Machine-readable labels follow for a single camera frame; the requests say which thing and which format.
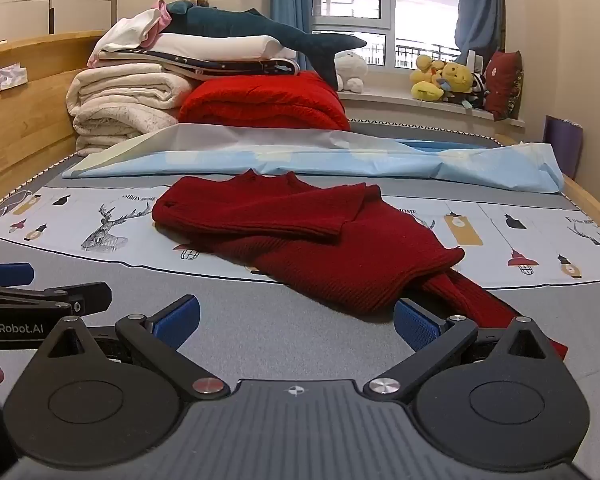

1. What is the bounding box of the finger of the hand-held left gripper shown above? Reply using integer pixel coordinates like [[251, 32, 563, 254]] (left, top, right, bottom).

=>
[[0, 282, 113, 317], [0, 262, 35, 287]]

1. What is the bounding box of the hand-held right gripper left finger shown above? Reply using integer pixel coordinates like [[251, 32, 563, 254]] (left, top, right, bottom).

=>
[[44, 294, 231, 404]]

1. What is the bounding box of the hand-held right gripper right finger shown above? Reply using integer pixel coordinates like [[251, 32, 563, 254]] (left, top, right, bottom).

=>
[[364, 297, 563, 404]]

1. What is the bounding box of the red knit sweater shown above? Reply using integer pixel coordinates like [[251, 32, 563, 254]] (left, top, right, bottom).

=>
[[151, 170, 568, 361]]

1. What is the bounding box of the deer printed bed sheet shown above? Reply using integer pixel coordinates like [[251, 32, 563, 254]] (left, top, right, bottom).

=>
[[0, 180, 600, 292]]

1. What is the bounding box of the white patterned bed sheet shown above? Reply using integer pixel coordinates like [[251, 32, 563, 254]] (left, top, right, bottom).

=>
[[0, 130, 600, 461]]

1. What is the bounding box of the wooden bed side panel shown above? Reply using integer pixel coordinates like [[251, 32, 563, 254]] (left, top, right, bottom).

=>
[[0, 30, 113, 213]]

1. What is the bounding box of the light blue sheet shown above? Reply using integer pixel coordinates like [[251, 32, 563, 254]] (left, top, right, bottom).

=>
[[61, 125, 566, 195]]

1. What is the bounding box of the tissue pack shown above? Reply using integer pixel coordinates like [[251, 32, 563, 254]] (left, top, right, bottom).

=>
[[0, 62, 29, 92]]

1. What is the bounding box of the white folded quilt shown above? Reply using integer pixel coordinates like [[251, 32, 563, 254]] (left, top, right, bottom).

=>
[[66, 66, 196, 157]]

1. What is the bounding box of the white window sill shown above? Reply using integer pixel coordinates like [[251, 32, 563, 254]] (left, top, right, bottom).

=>
[[337, 90, 526, 128]]

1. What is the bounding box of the red folded blanket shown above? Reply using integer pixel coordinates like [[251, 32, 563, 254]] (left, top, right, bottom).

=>
[[178, 71, 352, 133]]

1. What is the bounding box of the striped plush toy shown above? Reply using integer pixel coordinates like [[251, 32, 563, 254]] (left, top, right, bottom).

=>
[[462, 72, 489, 109]]

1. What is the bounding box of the yellow plush toy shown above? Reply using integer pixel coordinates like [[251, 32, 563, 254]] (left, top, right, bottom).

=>
[[410, 54, 443, 102], [434, 60, 476, 106]]

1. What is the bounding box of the red bag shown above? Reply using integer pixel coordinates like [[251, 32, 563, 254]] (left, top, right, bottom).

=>
[[482, 50, 524, 122]]

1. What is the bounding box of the white plush toy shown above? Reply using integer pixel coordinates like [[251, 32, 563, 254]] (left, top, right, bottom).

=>
[[334, 50, 370, 94]]

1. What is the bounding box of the white garment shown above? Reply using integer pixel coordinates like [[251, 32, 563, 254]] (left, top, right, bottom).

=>
[[87, 9, 162, 66]]

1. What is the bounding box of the white pillow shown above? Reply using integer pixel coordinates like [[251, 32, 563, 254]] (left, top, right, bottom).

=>
[[147, 33, 298, 63]]

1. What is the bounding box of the pink garment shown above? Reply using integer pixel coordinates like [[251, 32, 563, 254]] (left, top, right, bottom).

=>
[[147, 2, 174, 49]]

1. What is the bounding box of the teal shark plush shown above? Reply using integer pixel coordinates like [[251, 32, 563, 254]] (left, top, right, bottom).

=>
[[166, 0, 368, 91]]

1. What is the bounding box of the window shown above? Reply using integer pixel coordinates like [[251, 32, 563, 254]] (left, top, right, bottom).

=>
[[310, 0, 473, 72]]

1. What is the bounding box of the blue curtain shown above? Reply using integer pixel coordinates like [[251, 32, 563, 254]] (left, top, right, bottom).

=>
[[270, 0, 315, 72], [454, 0, 506, 67]]

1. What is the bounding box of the wooden bed rail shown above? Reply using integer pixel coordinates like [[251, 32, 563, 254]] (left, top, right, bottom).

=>
[[495, 132, 600, 243]]

